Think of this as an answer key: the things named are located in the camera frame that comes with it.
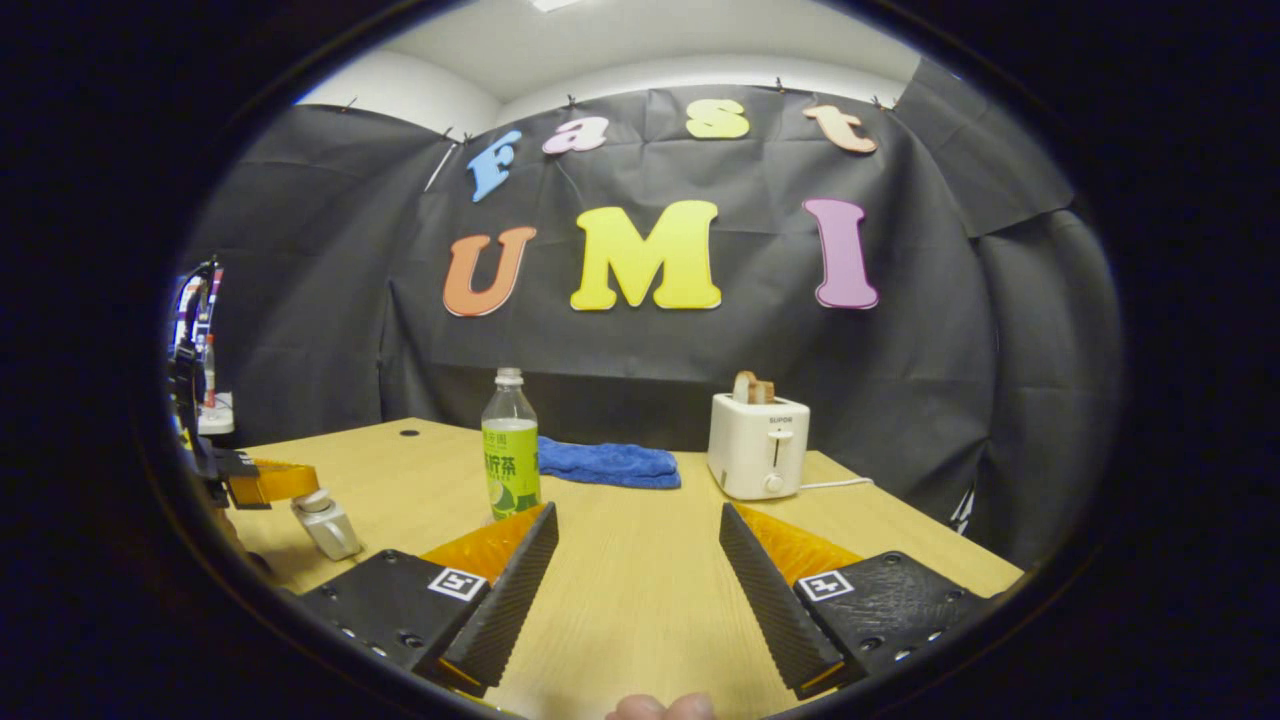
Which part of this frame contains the blue towel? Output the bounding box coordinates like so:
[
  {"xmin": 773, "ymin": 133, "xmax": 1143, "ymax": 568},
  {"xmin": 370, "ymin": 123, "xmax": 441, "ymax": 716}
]
[{"xmin": 537, "ymin": 436, "xmax": 683, "ymax": 491}]

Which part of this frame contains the green label water bottle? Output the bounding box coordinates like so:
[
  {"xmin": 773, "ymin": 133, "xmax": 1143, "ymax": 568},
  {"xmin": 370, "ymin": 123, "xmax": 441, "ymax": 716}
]
[{"xmin": 481, "ymin": 367, "xmax": 542, "ymax": 522}]

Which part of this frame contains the white toaster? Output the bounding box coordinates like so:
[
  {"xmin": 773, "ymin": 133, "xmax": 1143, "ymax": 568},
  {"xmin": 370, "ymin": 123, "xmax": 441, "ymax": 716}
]
[{"xmin": 707, "ymin": 392, "xmax": 811, "ymax": 501}]

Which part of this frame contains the black backdrop cloth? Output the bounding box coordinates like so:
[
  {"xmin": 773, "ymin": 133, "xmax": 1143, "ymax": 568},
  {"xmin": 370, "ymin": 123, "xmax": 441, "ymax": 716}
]
[{"xmin": 185, "ymin": 55, "xmax": 1121, "ymax": 571}]

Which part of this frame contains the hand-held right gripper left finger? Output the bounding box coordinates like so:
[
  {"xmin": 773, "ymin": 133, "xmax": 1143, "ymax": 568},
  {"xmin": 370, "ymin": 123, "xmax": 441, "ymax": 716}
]
[{"xmin": 298, "ymin": 501, "xmax": 560, "ymax": 699}]

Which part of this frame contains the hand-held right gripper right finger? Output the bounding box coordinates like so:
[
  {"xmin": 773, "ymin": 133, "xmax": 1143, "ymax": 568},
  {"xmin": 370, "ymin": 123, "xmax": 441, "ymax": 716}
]
[{"xmin": 719, "ymin": 502, "xmax": 986, "ymax": 701}]

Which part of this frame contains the white ceramic teacup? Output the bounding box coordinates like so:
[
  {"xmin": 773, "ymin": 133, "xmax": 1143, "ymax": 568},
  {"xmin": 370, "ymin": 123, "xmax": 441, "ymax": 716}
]
[{"xmin": 291, "ymin": 488, "xmax": 363, "ymax": 561}]

